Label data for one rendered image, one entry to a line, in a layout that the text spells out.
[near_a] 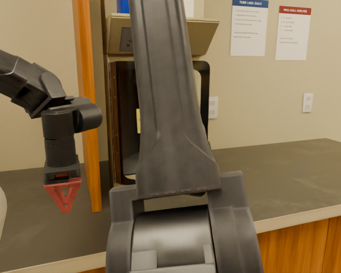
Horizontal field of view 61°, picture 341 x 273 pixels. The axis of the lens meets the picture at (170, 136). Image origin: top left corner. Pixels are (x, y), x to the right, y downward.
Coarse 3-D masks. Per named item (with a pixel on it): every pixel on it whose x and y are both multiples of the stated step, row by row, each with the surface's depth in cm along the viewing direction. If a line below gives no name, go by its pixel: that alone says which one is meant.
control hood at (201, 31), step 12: (108, 24) 81; (120, 24) 78; (192, 24) 84; (204, 24) 85; (216, 24) 86; (108, 36) 82; (120, 36) 82; (192, 36) 88; (204, 36) 89; (108, 48) 85; (192, 48) 92; (204, 48) 93
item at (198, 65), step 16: (128, 64) 86; (208, 64) 78; (128, 80) 87; (208, 80) 79; (128, 96) 88; (208, 96) 80; (128, 112) 90; (208, 112) 82; (128, 128) 91; (128, 144) 92; (128, 160) 94; (128, 176) 95
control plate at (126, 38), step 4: (124, 28) 80; (128, 28) 80; (124, 32) 81; (128, 32) 81; (124, 36) 82; (128, 36) 82; (124, 40) 83; (128, 40) 83; (120, 44) 84; (124, 44) 84; (132, 44) 85; (120, 48) 85; (124, 48) 86; (128, 48) 86; (132, 48) 86
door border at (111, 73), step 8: (112, 64) 88; (112, 72) 88; (112, 80) 89; (112, 88) 90; (112, 96) 90; (112, 104) 91; (112, 112) 91; (112, 128) 92; (112, 144) 94; (120, 176) 96
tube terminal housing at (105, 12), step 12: (108, 0) 85; (108, 12) 86; (108, 60) 89; (120, 60) 90; (132, 60) 91; (192, 60) 98; (108, 72) 90; (108, 84) 91; (108, 96) 93; (108, 108) 96; (108, 120) 98; (108, 132) 101; (108, 144) 104; (108, 156) 107
